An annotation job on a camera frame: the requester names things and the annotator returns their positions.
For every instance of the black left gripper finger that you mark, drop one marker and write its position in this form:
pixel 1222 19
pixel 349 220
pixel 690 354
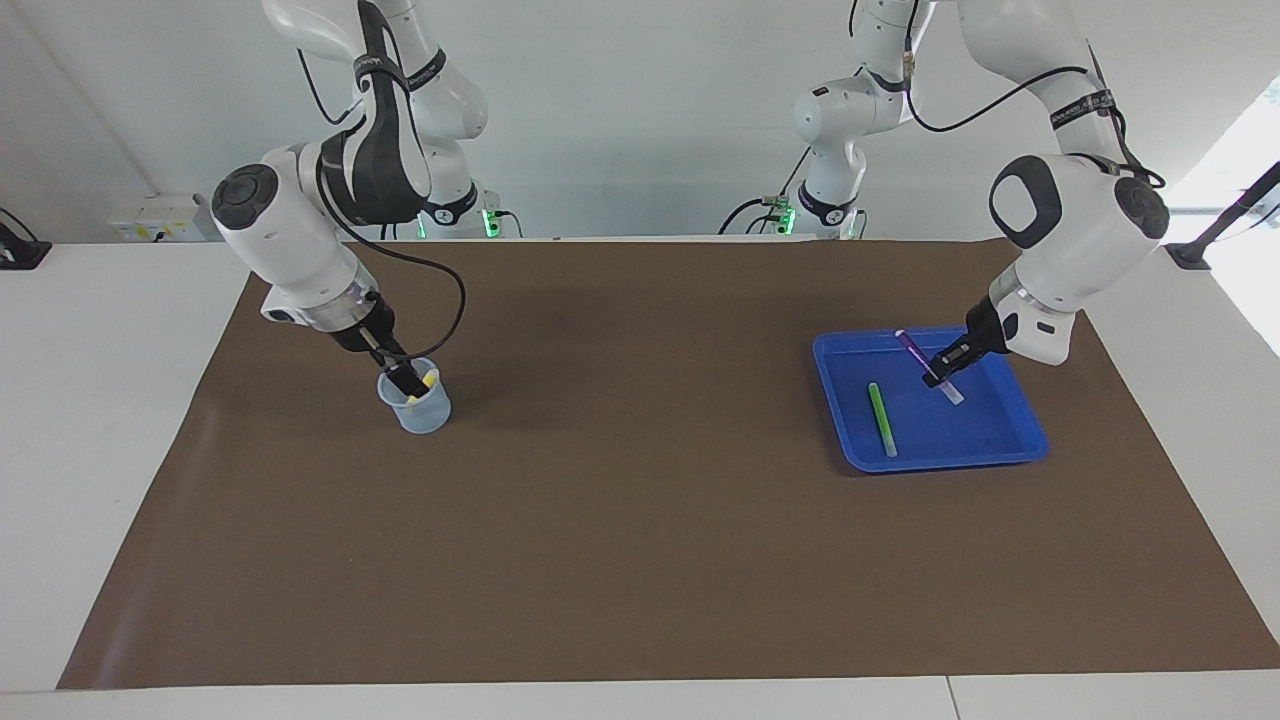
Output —
pixel 941 372

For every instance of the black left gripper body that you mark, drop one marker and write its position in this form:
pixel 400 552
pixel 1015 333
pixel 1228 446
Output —
pixel 985 335

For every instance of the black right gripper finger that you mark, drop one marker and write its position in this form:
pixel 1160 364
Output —
pixel 412 385

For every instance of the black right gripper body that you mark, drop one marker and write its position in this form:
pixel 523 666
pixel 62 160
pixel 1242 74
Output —
pixel 372 335

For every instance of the yellow marker pen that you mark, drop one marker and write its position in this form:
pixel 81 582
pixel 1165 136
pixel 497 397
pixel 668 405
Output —
pixel 430 379

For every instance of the purple marker pen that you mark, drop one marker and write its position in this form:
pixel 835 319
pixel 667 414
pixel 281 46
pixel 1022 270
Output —
pixel 912 348

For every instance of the green marker pen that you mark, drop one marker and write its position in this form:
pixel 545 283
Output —
pixel 880 415

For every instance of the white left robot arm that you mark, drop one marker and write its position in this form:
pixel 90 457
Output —
pixel 1080 230

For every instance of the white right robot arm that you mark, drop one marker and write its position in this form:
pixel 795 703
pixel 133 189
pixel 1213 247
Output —
pixel 290 230

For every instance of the blue plastic tray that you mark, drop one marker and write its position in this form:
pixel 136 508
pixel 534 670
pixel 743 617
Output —
pixel 930 440

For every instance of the translucent plastic cup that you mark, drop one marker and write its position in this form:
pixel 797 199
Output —
pixel 425 418

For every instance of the black stand with pole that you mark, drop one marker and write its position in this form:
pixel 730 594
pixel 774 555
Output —
pixel 1190 255

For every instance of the brown table mat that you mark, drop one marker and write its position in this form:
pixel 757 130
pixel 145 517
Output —
pixel 640 550

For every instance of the black table clamp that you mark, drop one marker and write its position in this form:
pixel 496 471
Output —
pixel 20 255

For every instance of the white wall outlet box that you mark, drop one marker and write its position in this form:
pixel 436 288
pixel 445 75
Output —
pixel 160 218

